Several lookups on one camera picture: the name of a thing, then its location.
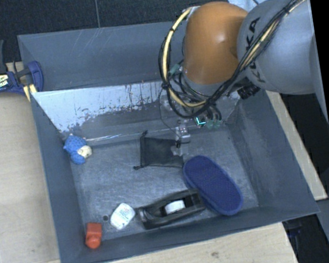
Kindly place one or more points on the orange small bottle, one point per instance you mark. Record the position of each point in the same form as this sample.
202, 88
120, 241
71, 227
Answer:
93, 235

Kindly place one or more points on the black tape dispenser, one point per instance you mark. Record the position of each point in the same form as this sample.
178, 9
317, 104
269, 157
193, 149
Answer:
171, 210

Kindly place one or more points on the black cylinder on white bracket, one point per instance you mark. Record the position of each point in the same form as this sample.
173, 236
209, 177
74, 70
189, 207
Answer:
248, 91

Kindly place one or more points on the white small bottle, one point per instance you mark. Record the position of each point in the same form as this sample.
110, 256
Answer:
122, 216

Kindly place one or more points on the black cloth pouch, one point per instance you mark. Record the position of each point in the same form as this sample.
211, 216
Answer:
157, 152

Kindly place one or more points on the pale wood board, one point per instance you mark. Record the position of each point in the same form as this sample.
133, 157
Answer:
16, 182

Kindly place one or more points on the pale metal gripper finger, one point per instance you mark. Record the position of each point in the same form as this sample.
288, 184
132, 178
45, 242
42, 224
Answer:
185, 139
182, 130

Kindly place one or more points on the blue toy animal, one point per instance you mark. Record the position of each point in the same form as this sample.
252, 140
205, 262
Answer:
75, 148

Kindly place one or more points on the grey metal bin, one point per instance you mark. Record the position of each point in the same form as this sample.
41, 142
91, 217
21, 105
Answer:
149, 189

